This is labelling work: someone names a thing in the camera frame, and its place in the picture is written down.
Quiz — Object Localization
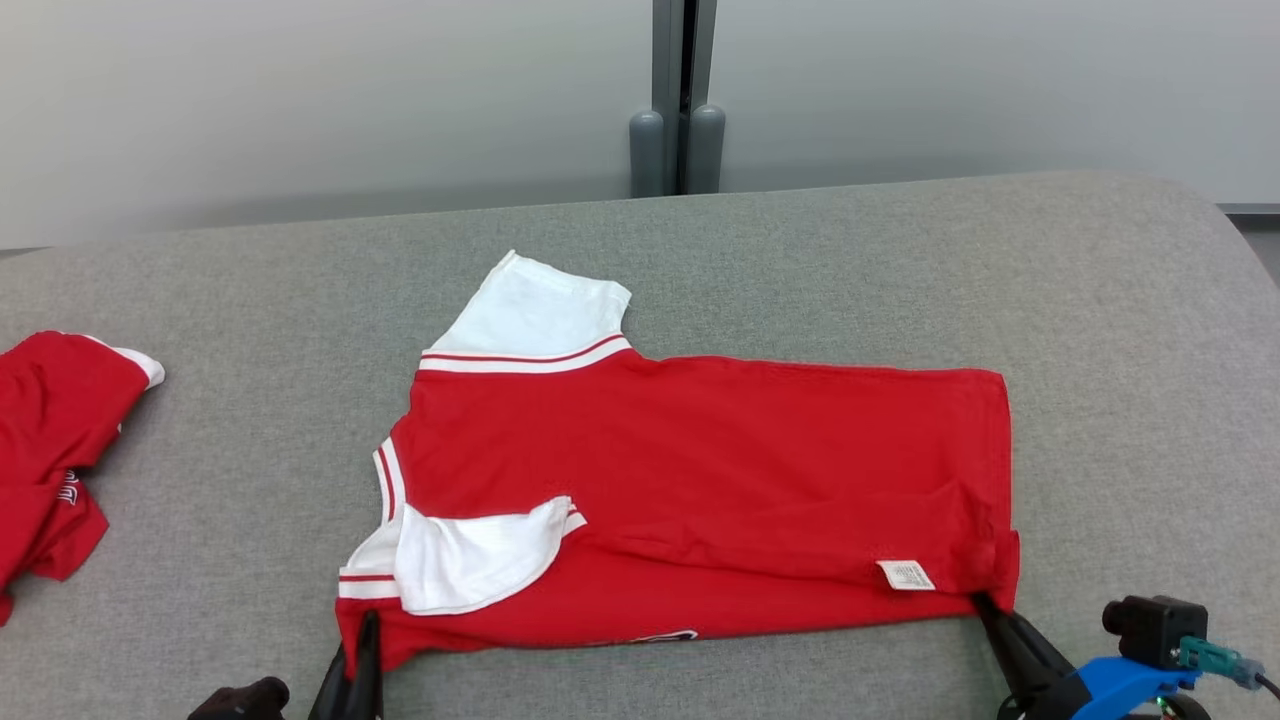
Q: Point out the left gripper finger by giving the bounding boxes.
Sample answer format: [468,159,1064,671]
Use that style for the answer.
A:
[345,610,386,720]
[306,645,351,720]

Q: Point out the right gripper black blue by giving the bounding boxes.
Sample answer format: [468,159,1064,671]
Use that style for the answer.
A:
[972,593,1213,720]

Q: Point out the red and white jersey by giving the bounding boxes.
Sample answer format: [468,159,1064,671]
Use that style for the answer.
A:
[335,250,1021,681]
[0,330,166,626]

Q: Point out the teal right camera connector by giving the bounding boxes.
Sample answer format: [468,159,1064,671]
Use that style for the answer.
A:
[1178,637,1266,691]

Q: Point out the grey rounded post foot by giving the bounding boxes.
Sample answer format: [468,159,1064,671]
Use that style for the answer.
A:
[686,104,727,195]
[628,110,666,199]

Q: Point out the grey metal partition post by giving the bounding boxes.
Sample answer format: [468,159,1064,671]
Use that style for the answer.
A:
[652,0,718,194]

